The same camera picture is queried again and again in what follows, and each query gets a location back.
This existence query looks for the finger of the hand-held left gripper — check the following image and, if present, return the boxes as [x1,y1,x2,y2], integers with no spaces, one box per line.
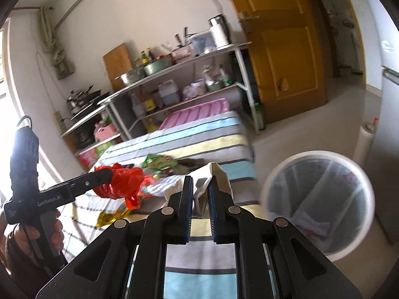
[65,167,114,198]

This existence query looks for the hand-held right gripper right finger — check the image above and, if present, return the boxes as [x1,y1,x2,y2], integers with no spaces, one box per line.
[208,174,364,299]

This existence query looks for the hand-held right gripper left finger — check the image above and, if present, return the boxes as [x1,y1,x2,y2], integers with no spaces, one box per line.
[36,176,193,299]

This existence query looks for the beige paper bag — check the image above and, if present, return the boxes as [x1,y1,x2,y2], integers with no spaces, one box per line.
[164,161,234,219]

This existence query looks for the red plastic wrapper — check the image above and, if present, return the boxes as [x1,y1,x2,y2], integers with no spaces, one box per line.
[94,163,153,210]

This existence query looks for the white round trash bin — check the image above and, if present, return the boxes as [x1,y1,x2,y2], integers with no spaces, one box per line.
[260,150,375,262]

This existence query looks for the person's left forearm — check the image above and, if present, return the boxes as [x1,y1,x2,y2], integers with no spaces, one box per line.
[0,224,67,299]

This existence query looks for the person's left hand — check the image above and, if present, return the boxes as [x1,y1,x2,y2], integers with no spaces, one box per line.
[12,219,65,258]

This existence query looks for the red cardboard carton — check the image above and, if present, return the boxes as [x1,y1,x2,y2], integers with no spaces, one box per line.
[78,149,99,172]

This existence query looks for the green cardboard carton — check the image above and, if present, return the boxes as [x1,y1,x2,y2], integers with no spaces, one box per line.
[94,140,117,158]

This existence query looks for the golden foil wrapper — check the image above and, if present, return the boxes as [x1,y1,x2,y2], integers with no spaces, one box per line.
[97,207,134,228]

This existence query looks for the pink plastic basket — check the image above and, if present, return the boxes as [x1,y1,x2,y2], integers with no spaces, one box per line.
[94,121,120,142]

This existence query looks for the dark brown wrapper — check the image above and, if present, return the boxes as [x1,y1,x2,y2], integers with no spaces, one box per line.
[178,159,206,174]

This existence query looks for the yellowed power strip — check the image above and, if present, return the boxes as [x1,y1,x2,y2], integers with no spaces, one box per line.
[53,110,65,132]

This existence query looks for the low metal shelf rack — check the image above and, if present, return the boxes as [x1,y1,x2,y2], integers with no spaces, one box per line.
[61,92,125,162]

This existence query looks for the green snack packet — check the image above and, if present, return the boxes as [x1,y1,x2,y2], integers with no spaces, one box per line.
[142,153,178,173]

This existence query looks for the striped tablecloth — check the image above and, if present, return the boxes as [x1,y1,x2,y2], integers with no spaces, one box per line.
[61,110,259,299]

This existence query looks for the black wok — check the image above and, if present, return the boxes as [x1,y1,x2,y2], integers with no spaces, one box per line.
[66,84,103,113]

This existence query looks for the clear plastic bottle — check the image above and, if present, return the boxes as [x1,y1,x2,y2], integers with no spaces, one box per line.
[131,92,145,117]

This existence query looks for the yellow label sauce bottle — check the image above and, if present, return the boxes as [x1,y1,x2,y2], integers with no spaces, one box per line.
[142,87,157,114]

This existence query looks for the pink plastic lid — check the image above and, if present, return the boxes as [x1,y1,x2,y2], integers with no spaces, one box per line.
[159,98,229,130]

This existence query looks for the dark green glass bottle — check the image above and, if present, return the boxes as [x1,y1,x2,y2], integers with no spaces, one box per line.
[253,101,266,131]

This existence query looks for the steel basin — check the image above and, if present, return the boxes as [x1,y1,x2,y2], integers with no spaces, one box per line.
[115,69,147,86]

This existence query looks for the translucent oil jug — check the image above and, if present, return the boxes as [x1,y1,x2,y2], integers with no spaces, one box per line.
[157,79,181,106]

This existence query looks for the wooden cutting board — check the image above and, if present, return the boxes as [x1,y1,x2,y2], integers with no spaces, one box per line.
[103,43,135,92]

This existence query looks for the green enamel basin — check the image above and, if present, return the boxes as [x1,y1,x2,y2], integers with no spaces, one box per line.
[143,59,173,76]

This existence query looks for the small green bottle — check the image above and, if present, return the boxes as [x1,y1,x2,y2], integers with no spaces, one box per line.
[218,65,233,87]

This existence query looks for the tall metal shelf rack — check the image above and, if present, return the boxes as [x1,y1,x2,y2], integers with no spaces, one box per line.
[98,41,261,141]

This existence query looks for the pink utensil holder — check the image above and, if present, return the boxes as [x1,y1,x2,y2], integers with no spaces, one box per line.
[171,45,193,64]

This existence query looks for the white paper roll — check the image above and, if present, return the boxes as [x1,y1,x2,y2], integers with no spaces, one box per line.
[354,123,376,163]

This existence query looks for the clear plastic storage box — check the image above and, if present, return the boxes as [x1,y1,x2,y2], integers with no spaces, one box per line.
[189,31,217,56]

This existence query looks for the white electric kettle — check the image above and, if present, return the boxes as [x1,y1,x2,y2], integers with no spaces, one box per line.
[208,14,231,49]

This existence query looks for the wooden door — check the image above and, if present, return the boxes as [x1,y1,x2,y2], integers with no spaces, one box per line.
[218,0,331,125]

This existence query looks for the white refrigerator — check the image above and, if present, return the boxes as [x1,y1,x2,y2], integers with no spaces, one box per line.
[371,31,399,178]

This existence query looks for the wall pipe bundle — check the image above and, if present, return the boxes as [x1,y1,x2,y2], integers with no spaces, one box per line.
[38,5,76,80]

